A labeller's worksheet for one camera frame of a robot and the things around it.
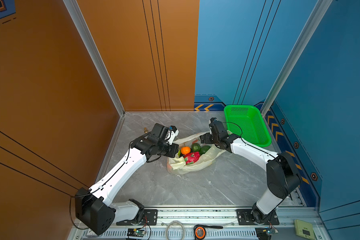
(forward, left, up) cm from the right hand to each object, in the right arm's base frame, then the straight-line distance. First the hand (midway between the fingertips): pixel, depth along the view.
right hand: (205, 135), depth 91 cm
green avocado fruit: (-6, +1, -6) cm, 8 cm away
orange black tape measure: (-47, +6, -9) cm, 48 cm away
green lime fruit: (-5, +6, -5) cm, 9 cm away
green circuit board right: (-48, -25, -15) cm, 56 cm away
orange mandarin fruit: (-9, +12, -2) cm, 15 cm away
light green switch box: (-46, -42, -11) cm, 64 cm away
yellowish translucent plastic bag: (-25, +16, +11) cm, 31 cm away
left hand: (-14, +16, +8) cm, 23 cm away
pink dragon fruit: (-14, +9, -3) cm, 16 cm away
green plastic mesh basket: (+23, -35, -13) cm, 44 cm away
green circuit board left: (-48, +36, -13) cm, 61 cm away
